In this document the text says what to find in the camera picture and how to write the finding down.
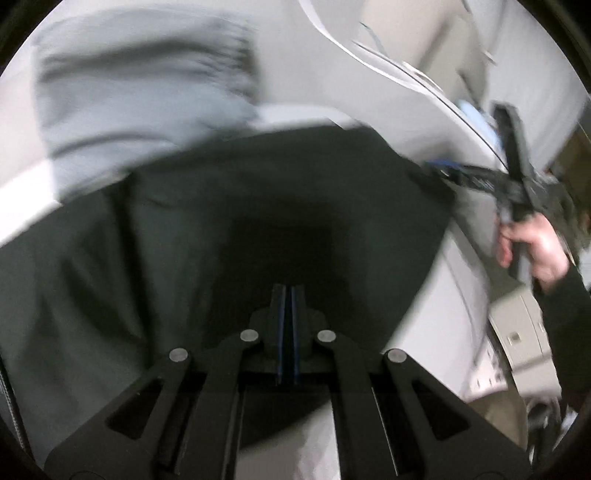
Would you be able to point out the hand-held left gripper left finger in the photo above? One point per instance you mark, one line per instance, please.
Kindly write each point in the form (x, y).
(280, 323)

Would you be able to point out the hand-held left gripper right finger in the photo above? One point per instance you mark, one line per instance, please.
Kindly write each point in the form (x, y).
(298, 323)

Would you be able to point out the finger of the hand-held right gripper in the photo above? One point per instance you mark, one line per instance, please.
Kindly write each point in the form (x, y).
(510, 138)
(450, 173)

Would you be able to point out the dark green pants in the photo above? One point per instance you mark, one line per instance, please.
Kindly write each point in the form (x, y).
(221, 207)

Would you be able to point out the person's right forearm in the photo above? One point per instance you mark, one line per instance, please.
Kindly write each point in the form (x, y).
(570, 332)

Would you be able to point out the person's right hand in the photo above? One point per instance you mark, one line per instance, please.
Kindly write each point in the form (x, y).
(542, 249)

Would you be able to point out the light blue cloth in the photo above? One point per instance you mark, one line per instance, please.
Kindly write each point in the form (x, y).
(478, 120)

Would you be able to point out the beige drawer unit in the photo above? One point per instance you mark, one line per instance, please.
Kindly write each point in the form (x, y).
(521, 332)

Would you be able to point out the grey folded garment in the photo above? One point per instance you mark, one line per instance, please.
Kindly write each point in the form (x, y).
(138, 106)

